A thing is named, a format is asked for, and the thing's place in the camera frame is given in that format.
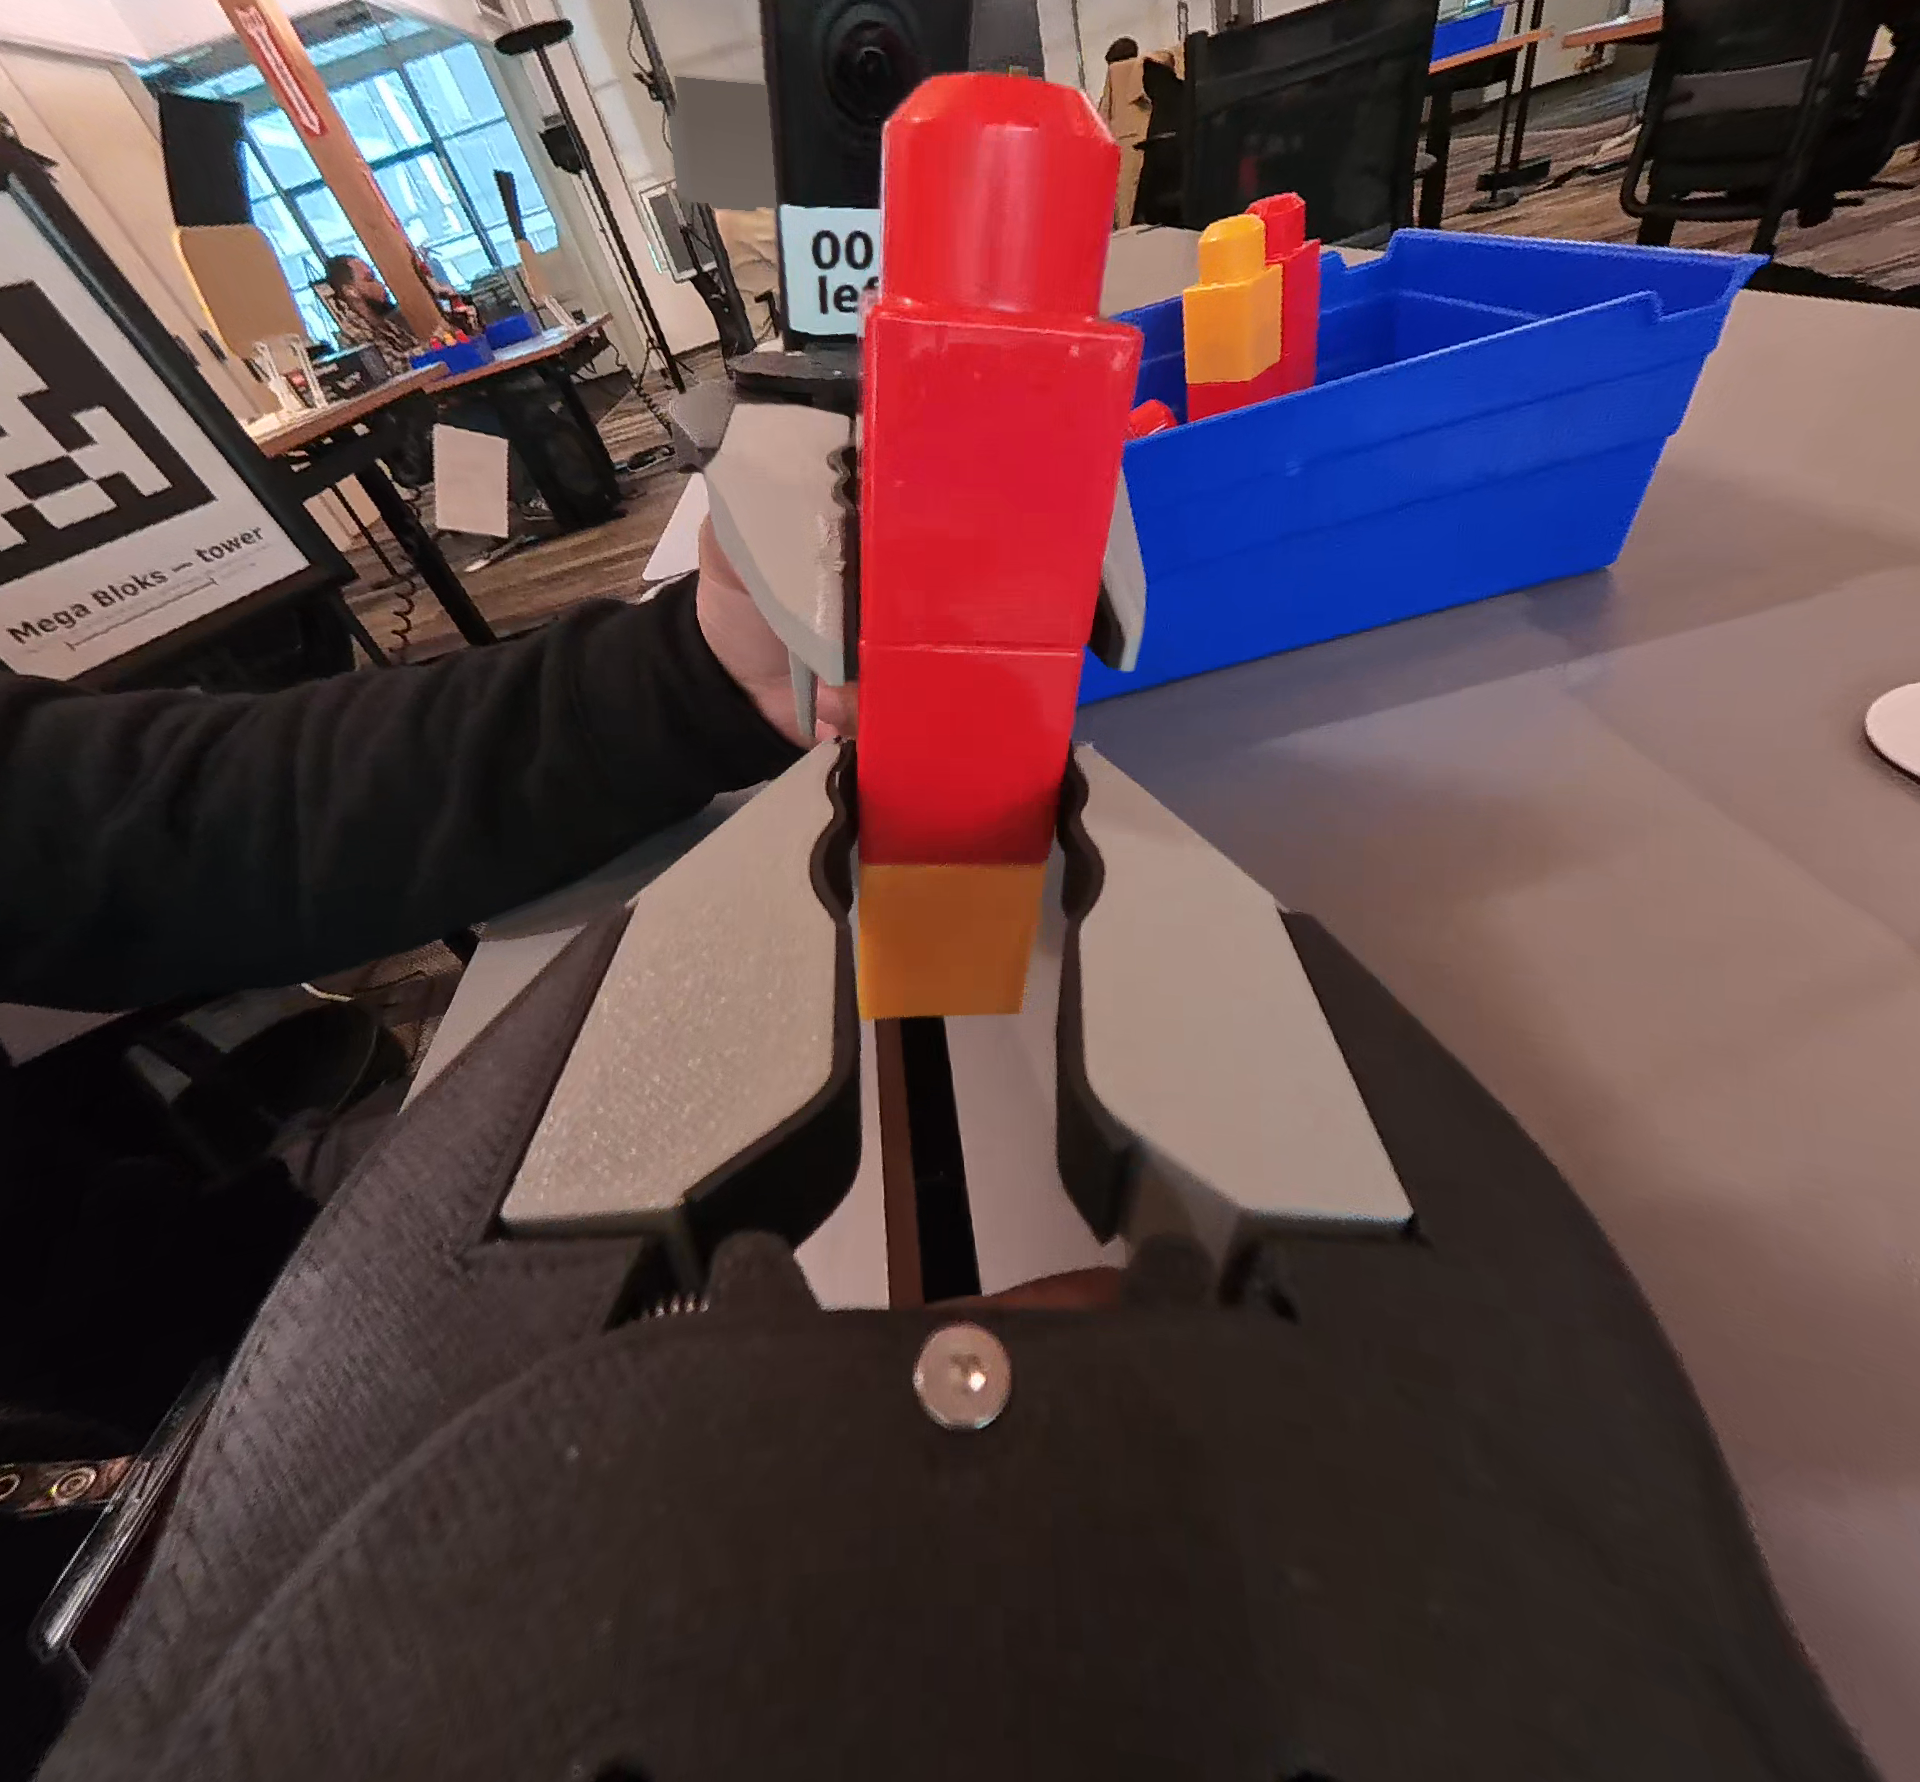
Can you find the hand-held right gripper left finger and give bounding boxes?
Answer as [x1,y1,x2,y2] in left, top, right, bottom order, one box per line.
[499,741,873,1272]

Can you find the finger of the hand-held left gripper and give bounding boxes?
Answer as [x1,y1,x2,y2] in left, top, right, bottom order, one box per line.
[699,399,866,747]
[1092,523,1149,674]

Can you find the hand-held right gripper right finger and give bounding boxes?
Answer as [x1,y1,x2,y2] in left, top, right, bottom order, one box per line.
[1055,741,1420,1303]

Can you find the red building block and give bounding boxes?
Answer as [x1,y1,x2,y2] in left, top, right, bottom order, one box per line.
[857,642,1087,867]
[859,72,1145,658]

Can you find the yellow building block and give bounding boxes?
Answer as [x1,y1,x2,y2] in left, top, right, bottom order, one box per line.
[857,859,1048,1019]

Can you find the blue plastic bin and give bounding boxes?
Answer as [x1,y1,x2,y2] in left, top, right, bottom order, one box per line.
[1076,227,1772,706]

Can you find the pile of colourful toy blocks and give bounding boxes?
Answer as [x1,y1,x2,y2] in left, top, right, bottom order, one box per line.
[1125,190,1325,442]

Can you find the person's left forearm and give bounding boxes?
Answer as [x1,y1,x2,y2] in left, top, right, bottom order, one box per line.
[0,599,817,1013]

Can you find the person's left hand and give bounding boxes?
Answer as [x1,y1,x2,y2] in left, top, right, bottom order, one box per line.
[693,565,837,754]

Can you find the wooden desk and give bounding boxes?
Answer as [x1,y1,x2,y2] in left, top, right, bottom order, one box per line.
[247,317,617,642]

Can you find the black mesh office chair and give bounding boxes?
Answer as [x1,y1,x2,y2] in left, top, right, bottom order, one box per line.
[1179,0,1447,232]

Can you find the small blue bin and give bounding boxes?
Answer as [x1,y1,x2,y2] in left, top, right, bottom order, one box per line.
[1432,9,1555,67]

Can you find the black framed marker sign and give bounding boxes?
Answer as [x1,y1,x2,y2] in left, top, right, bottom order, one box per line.
[0,141,359,689]

